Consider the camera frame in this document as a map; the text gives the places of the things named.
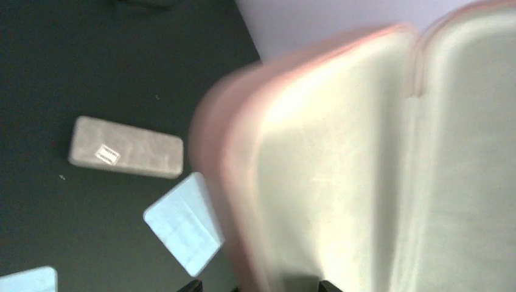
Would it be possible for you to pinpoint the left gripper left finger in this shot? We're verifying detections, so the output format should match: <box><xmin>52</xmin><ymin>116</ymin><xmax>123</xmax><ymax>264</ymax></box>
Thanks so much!
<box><xmin>177</xmin><ymin>280</ymin><xmax>203</xmax><ymax>292</ymax></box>

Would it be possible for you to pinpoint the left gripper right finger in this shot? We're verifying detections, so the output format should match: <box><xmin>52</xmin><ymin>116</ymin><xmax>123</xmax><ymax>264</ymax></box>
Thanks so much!
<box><xmin>318</xmin><ymin>280</ymin><xmax>343</xmax><ymax>292</ymax></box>

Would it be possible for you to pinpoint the pink glasses case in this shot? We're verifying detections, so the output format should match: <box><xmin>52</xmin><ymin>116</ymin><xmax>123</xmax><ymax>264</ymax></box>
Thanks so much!
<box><xmin>189</xmin><ymin>1</ymin><xmax>515</xmax><ymax>291</ymax></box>

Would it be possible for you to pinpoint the light blue cloth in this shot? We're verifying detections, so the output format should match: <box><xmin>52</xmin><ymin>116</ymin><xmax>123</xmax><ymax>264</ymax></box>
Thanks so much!
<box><xmin>1</xmin><ymin>266</ymin><xmax>58</xmax><ymax>292</ymax></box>
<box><xmin>143</xmin><ymin>172</ymin><xmax>225</xmax><ymax>277</ymax></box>

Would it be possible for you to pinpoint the grey glasses case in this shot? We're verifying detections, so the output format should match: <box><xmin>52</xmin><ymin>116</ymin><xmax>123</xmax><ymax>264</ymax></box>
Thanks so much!
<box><xmin>68</xmin><ymin>116</ymin><xmax>184</xmax><ymax>179</ymax></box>

